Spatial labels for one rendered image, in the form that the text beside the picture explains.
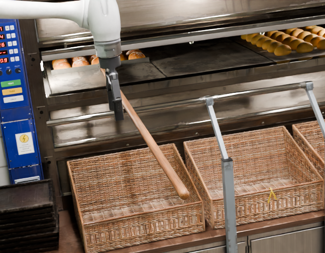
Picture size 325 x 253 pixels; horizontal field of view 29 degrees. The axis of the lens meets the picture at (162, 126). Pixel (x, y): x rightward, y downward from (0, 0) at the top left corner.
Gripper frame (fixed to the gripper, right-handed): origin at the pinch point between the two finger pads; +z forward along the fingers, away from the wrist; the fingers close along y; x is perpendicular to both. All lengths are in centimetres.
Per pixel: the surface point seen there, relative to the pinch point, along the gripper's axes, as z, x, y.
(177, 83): 16, 42, -84
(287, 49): 12, 108, -100
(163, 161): 11.4, 10.1, 25.9
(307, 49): 13, 119, -99
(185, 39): -8, 45, -69
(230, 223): 66, 47, -24
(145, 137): 11.4, 9.7, -0.4
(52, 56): -9, -17, -69
